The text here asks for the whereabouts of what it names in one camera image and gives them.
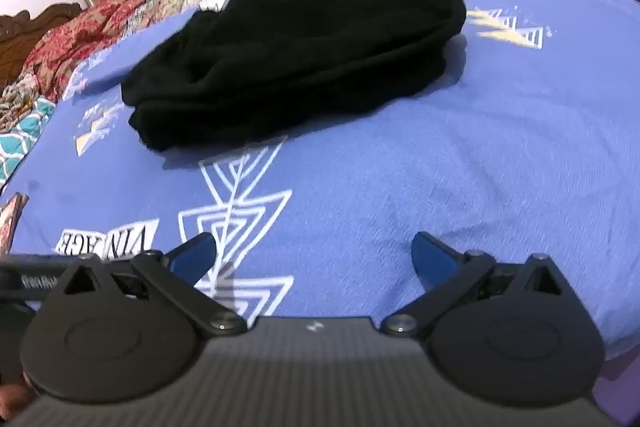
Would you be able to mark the red floral quilt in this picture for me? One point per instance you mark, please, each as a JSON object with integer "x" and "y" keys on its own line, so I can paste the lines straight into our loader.
{"x": 125, "y": 12}

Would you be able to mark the red patterned cloth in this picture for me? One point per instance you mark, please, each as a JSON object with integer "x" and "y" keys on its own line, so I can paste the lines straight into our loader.
{"x": 10, "y": 222}

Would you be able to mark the teal patterned cloth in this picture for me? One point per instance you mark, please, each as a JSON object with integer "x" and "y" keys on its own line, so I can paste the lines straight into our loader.
{"x": 25, "y": 127}

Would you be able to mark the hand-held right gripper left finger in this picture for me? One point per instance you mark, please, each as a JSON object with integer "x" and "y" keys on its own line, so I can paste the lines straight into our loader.
{"x": 192, "y": 258}

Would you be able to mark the blue printed bedsheet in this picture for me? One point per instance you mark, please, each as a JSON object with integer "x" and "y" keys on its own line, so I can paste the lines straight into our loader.
{"x": 450, "y": 157}

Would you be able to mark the carved wooden headboard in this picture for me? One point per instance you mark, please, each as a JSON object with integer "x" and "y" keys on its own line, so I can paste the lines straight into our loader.
{"x": 20, "y": 42}

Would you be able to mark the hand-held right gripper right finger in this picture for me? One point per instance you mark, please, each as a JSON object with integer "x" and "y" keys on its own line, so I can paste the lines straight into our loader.
{"x": 432, "y": 257}

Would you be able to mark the black pants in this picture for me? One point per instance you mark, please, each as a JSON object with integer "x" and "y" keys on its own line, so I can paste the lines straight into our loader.
{"x": 300, "y": 57}

